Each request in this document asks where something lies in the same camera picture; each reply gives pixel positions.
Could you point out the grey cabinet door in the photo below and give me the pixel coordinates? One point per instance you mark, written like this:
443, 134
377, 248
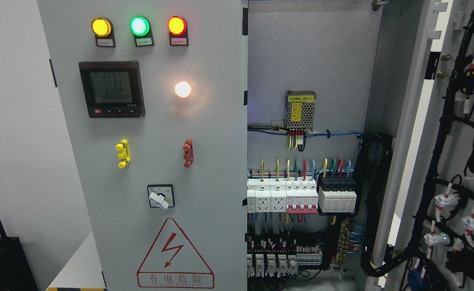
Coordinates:
420, 205
209, 194

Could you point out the red terminal connector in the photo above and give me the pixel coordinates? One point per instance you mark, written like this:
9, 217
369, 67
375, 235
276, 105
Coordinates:
188, 153

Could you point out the metal mesh power supply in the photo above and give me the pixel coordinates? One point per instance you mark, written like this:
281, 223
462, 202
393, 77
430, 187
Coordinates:
300, 109

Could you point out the white socket breaker row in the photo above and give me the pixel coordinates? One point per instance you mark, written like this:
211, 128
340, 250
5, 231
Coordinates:
271, 195

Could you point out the white glowing indicator lamp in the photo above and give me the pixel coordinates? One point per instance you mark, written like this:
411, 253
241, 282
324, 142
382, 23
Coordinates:
183, 89

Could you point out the black white surge protector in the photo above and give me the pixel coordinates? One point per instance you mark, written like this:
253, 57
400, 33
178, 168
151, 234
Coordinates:
336, 195

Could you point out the yellow terminal connector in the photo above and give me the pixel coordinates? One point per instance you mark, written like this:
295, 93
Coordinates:
123, 153

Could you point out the lower relay terminal row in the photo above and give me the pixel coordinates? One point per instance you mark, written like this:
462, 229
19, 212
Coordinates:
273, 255

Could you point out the red electric hazard sticker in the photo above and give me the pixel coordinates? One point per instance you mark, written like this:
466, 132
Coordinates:
173, 262

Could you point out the red indicator lamp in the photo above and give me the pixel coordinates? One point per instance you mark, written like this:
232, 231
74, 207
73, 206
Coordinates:
178, 31

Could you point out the black digital power meter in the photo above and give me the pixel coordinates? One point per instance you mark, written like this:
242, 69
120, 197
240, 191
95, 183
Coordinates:
112, 89

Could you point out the green indicator lamp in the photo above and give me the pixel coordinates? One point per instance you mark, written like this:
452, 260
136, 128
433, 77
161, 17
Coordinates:
142, 31

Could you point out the yellow indicator lamp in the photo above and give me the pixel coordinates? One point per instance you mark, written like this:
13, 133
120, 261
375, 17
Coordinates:
103, 30

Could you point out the black box with antenna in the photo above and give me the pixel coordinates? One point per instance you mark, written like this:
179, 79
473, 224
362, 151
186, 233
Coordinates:
15, 272

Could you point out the white rotary selector switch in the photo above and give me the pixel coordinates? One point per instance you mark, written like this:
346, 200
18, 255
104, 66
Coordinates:
161, 196

